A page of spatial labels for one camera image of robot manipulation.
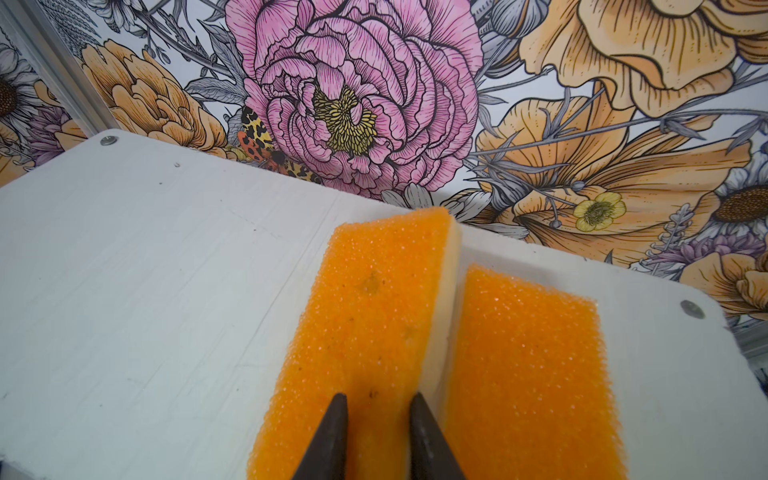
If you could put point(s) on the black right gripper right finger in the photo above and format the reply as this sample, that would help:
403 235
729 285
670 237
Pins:
431 455

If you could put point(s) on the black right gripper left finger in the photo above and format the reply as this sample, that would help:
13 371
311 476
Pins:
325 457

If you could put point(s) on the orange sponge front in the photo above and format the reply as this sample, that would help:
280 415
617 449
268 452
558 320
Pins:
529 394

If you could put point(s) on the orange sponge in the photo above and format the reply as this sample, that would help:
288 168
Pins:
529 394
375 328

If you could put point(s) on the white two-tier metal shelf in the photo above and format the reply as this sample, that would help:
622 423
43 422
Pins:
149 292

